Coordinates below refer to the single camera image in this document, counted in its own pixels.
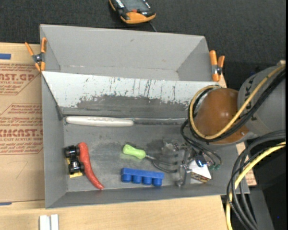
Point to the blue block with four pegs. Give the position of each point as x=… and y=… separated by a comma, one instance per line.
x=141, y=174

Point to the yellow toy car black wheels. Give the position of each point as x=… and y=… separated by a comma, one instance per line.
x=73, y=163

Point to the white printed box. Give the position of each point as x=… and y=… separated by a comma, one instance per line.
x=201, y=172

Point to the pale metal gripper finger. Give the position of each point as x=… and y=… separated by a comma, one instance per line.
x=176, y=146
x=186, y=176

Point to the grey metal bin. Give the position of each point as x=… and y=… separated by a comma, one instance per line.
x=124, y=51

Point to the brown cardboard board red print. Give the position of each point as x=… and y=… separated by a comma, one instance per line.
x=19, y=171

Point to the red toy chili pepper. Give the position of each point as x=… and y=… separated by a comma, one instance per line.
x=86, y=159

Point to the white long ridged stick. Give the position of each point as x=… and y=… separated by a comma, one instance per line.
x=98, y=121

